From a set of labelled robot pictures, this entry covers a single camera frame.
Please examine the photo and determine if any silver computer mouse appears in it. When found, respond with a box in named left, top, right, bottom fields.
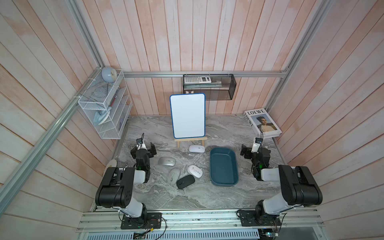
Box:
left=158, top=157, right=176, bottom=166

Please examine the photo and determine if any grey-white computer mouse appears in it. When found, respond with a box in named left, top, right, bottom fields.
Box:
left=167, top=168, right=181, bottom=185

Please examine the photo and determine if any black computer mouse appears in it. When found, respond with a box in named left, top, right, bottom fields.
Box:
left=176, top=175, right=195, bottom=190

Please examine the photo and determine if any white mouse with logo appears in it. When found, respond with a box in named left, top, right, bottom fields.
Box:
left=187, top=165, right=203, bottom=179

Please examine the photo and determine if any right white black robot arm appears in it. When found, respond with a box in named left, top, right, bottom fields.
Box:
left=240, top=145, right=323, bottom=221

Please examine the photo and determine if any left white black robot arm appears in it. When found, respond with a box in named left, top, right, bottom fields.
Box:
left=95, top=143, right=157, bottom=221

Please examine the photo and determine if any teal storage box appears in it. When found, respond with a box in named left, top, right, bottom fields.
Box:
left=210, top=148, right=239, bottom=187

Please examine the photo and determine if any white mouse near easel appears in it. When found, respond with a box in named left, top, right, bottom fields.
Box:
left=189, top=145, right=206, bottom=153

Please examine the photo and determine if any white tape roll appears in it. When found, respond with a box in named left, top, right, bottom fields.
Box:
left=103, top=159, right=117, bottom=175

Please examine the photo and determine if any Loewe book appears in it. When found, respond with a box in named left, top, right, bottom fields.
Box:
left=244, top=108, right=282, bottom=139

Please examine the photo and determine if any blue-framed whiteboard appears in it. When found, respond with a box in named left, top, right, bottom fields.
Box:
left=170, top=93, right=206, bottom=139

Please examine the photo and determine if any white calculator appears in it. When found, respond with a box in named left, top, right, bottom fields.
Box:
left=184, top=76, right=212, bottom=85

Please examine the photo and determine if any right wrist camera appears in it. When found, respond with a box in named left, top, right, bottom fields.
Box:
left=251, top=132, right=264, bottom=153

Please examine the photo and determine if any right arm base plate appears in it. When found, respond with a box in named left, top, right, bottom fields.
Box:
left=237, top=210, right=281, bottom=227

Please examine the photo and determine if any white wire shelf rack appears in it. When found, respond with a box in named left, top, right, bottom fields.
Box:
left=78, top=69, right=133, bottom=140

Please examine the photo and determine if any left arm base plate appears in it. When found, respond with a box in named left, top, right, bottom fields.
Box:
left=121, top=212, right=162, bottom=230

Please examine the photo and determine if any aluminium front rail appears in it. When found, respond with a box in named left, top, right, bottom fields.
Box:
left=76, top=207, right=330, bottom=240

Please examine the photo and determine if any black mesh wall basket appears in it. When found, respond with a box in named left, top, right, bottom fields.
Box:
left=183, top=74, right=237, bottom=101

